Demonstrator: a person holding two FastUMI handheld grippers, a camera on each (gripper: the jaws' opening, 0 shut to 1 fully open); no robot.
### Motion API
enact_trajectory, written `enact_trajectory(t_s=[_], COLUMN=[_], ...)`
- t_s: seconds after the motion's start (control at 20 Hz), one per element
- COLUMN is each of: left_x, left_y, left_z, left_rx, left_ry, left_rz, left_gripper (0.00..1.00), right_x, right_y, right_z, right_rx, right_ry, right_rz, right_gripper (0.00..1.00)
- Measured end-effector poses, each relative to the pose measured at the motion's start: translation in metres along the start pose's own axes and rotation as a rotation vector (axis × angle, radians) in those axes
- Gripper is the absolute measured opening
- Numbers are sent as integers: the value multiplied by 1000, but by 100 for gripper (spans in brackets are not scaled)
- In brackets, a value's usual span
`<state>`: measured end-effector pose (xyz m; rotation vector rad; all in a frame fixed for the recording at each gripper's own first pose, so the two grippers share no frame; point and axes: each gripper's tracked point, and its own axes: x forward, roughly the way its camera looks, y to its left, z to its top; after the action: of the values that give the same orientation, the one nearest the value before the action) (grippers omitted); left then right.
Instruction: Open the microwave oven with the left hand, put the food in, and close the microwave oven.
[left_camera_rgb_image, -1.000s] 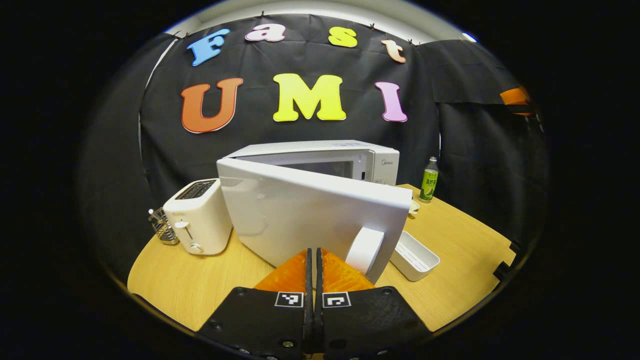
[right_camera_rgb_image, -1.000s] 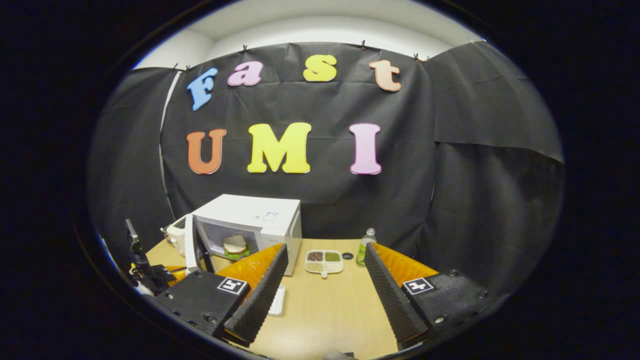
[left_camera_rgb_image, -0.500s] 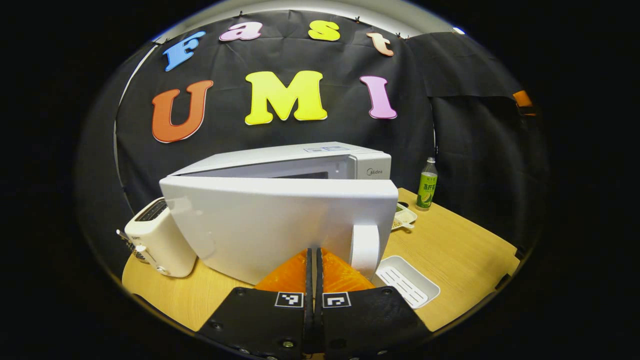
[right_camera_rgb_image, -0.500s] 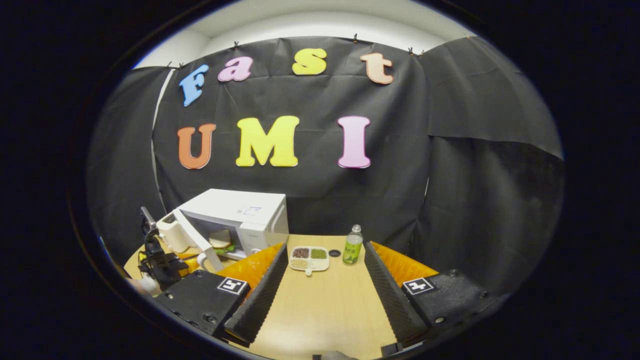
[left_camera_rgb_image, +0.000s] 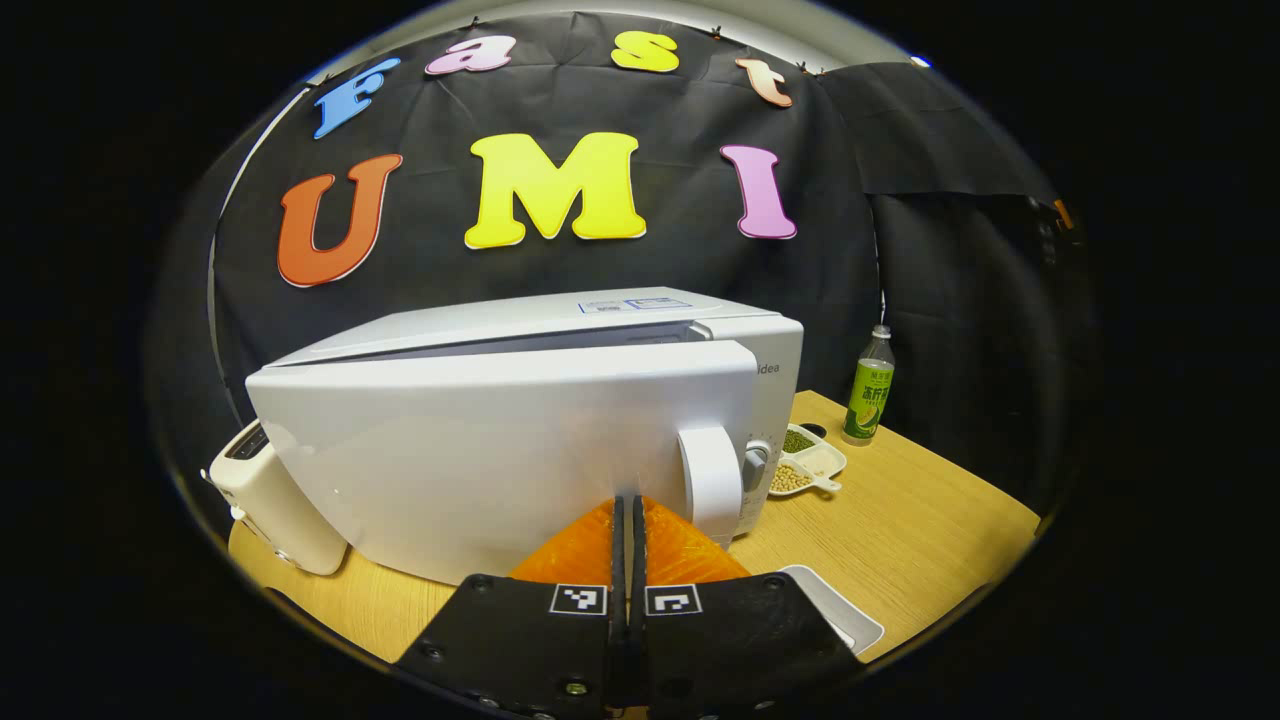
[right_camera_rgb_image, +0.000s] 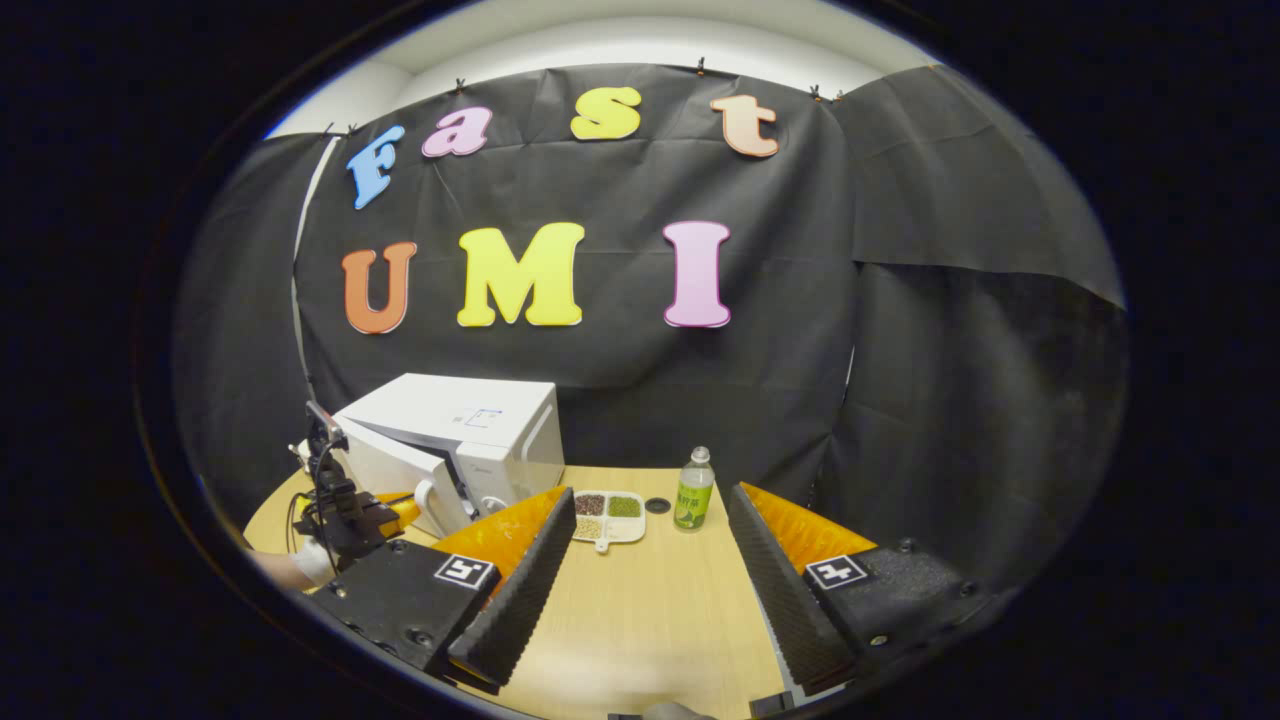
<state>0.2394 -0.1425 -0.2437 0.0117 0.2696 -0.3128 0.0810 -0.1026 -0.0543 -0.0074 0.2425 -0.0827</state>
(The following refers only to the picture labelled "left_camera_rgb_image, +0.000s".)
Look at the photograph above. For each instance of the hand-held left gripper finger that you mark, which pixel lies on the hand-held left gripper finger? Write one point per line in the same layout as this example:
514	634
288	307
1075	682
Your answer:
637	550
618	550

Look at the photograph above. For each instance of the white microwave oven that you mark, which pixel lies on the white microwave oven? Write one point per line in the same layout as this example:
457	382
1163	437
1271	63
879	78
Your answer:
480	450

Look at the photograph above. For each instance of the white divided dish of beans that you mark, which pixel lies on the white divided dish of beans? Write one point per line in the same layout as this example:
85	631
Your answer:
815	462

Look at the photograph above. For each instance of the white rectangular tray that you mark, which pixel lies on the white rectangular tray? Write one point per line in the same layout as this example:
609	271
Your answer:
845	615

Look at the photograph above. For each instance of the green label drink bottle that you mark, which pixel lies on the green label drink bottle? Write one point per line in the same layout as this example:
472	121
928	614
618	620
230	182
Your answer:
868	395

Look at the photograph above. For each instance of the black backdrop cloth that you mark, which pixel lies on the black backdrop cloth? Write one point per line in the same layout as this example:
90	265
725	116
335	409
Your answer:
620	265

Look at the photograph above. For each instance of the white toaster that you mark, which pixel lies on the white toaster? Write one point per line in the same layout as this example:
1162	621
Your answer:
275	510

